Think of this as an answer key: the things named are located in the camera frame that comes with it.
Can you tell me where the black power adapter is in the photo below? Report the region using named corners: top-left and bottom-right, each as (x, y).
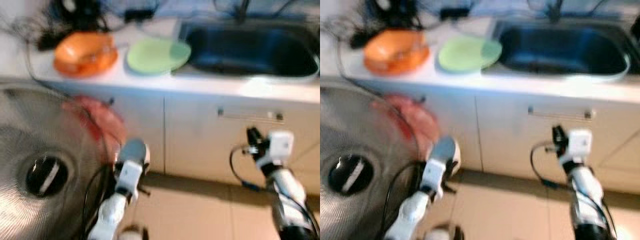
top-left (124, 8), bottom-right (156, 22)
top-left (439, 7), bottom-right (471, 21)

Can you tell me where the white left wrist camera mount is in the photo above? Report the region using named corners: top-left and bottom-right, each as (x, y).
top-left (115, 159), bottom-right (144, 202)
top-left (421, 158), bottom-right (448, 199)

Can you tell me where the orange plate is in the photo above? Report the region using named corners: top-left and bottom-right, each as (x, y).
top-left (54, 55), bottom-right (119, 79)
top-left (364, 52), bottom-right (432, 77)

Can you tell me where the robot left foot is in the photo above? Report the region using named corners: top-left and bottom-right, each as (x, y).
top-left (117, 226), bottom-right (148, 240)
top-left (425, 227), bottom-right (463, 240)

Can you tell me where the metal cabinet handle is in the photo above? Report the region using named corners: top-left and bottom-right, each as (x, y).
top-left (527, 105), bottom-right (597, 122)
top-left (217, 106), bottom-right (286, 124)

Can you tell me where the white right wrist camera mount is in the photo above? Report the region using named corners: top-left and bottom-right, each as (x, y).
top-left (569, 128), bottom-right (594, 162)
top-left (266, 130), bottom-right (295, 164)

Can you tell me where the light green plate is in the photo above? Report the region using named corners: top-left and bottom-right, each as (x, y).
top-left (437, 36), bottom-right (504, 75)
top-left (126, 38), bottom-right (192, 76)

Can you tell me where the metal standing fan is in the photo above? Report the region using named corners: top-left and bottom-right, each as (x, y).
top-left (320, 85), bottom-right (436, 240)
top-left (0, 82), bottom-right (123, 240)

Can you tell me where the black countertop appliance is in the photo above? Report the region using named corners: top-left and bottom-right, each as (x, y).
top-left (631, 14), bottom-right (640, 76)

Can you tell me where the white kitchen cabinet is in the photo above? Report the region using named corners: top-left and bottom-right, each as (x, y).
top-left (425, 87), bottom-right (640, 196)
top-left (45, 82), bottom-right (321, 196)

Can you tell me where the red plastic bag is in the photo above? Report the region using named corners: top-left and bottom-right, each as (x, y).
top-left (371, 94), bottom-right (442, 160)
top-left (62, 95), bottom-right (128, 163)

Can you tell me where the stainless steel sink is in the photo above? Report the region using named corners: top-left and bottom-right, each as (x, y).
top-left (172, 20), bottom-right (321, 83)
top-left (484, 19), bottom-right (632, 83)

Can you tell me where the orange bowl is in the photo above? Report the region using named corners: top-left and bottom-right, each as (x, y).
top-left (363, 29), bottom-right (431, 73)
top-left (53, 31), bottom-right (119, 76)

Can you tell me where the chrome faucet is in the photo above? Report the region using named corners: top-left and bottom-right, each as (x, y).
top-left (234, 0), bottom-right (252, 25)
top-left (547, 0), bottom-right (566, 23)

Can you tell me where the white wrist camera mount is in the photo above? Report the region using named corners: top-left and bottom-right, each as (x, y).
top-left (569, 128), bottom-right (594, 162)
top-left (115, 159), bottom-right (144, 202)
top-left (266, 130), bottom-right (295, 164)
top-left (421, 158), bottom-right (448, 199)

